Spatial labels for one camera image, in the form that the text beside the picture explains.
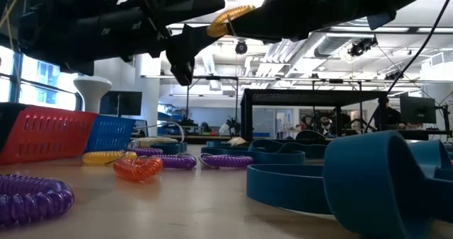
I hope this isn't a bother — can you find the black ceiling light cluster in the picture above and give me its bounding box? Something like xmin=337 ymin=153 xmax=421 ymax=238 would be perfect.
xmin=348 ymin=36 xmax=379 ymax=58

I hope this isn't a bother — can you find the long ceiling light bar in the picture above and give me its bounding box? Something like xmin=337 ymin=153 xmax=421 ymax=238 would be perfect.
xmin=166 ymin=22 xmax=453 ymax=34

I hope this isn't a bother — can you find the black computer monitor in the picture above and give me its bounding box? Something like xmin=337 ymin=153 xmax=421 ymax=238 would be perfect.
xmin=98 ymin=91 xmax=143 ymax=117
xmin=399 ymin=95 xmax=437 ymax=124

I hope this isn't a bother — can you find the black plastic bin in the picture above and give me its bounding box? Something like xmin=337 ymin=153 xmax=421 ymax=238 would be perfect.
xmin=0 ymin=102 xmax=28 ymax=155

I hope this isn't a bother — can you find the white curved hose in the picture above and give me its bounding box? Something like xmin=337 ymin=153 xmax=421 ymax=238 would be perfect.
xmin=148 ymin=121 xmax=186 ymax=143

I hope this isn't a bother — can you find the black hanging cable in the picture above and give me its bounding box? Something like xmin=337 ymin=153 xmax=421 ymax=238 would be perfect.
xmin=363 ymin=0 xmax=453 ymax=133

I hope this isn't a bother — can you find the black metal frame stand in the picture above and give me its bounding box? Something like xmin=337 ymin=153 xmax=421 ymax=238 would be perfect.
xmin=185 ymin=75 xmax=240 ymax=127

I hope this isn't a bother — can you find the blue plastic basket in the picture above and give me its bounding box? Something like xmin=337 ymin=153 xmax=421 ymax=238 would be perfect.
xmin=84 ymin=114 xmax=137 ymax=153

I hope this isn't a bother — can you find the purple coil wristband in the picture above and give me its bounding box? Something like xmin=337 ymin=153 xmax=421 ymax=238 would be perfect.
xmin=126 ymin=147 xmax=164 ymax=158
xmin=151 ymin=153 xmax=198 ymax=170
xmin=199 ymin=153 xmax=255 ymax=170
xmin=0 ymin=174 xmax=76 ymax=228

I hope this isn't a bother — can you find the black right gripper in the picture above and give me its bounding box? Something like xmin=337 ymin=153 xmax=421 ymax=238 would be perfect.
xmin=229 ymin=0 xmax=372 ymax=42

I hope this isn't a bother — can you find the black chair back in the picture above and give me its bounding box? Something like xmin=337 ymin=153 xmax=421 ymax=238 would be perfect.
xmin=295 ymin=129 xmax=327 ymax=141

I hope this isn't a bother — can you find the yellow hanging cable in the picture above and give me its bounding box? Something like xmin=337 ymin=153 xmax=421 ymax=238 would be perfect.
xmin=0 ymin=0 xmax=28 ymax=52

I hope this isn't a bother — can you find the yellow coil wristband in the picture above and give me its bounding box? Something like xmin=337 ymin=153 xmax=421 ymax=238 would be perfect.
xmin=81 ymin=150 xmax=138 ymax=165
xmin=206 ymin=4 xmax=256 ymax=39

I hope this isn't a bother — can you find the person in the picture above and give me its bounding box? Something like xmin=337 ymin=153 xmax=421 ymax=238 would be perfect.
xmin=317 ymin=113 xmax=336 ymax=136
xmin=374 ymin=97 xmax=401 ymax=127

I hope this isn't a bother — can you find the white mushroom lamp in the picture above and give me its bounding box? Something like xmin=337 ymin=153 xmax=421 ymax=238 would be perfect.
xmin=73 ymin=75 xmax=113 ymax=115

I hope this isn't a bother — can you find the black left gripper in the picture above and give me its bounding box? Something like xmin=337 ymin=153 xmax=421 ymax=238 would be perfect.
xmin=105 ymin=0 xmax=226 ymax=87

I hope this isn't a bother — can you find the silver ventilation duct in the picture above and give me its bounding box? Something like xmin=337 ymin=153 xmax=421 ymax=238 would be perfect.
xmin=314 ymin=30 xmax=377 ymax=59

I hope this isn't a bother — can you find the red plastic basket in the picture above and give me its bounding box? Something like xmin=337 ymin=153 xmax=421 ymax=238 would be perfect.
xmin=0 ymin=103 xmax=99 ymax=165

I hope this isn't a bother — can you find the black mesh shelf riser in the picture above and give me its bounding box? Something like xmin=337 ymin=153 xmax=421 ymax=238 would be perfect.
xmin=239 ymin=88 xmax=389 ymax=143

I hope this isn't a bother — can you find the bright window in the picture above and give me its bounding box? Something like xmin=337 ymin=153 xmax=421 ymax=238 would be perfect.
xmin=0 ymin=46 xmax=83 ymax=112

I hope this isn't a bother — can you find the tan flat packet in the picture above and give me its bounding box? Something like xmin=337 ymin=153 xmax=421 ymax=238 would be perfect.
xmin=135 ymin=136 xmax=180 ymax=148

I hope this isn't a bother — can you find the orange coil wristband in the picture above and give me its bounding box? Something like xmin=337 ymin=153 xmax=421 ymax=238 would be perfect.
xmin=113 ymin=156 xmax=164 ymax=182

